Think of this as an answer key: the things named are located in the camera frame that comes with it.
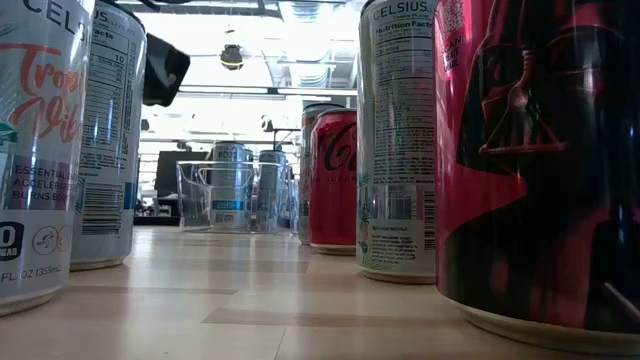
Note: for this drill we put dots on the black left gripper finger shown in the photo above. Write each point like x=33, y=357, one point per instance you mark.
x=165, y=70

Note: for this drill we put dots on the black ceiling spotlight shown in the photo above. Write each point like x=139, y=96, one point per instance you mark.
x=144, y=124
x=266, y=123

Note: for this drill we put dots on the red Coca-Cola Zero can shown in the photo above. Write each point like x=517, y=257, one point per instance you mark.
x=332, y=200

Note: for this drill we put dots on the black ceiling dome camera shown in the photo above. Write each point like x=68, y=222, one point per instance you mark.
x=231, y=57

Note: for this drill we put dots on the black panel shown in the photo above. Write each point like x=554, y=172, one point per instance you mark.
x=167, y=172

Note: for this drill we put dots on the black metal stand frame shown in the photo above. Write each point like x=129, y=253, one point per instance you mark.
x=285, y=130

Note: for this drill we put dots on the silver ventilation duct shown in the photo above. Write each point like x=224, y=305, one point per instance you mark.
x=310, y=70

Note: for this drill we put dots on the white blue Celsius can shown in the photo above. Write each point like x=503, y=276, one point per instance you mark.
x=271, y=192
x=107, y=125
x=229, y=190

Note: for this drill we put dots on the red black Vader cola can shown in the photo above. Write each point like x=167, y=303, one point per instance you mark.
x=540, y=175

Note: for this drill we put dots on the white ceiling light bar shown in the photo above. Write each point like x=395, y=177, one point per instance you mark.
x=222, y=89
x=320, y=92

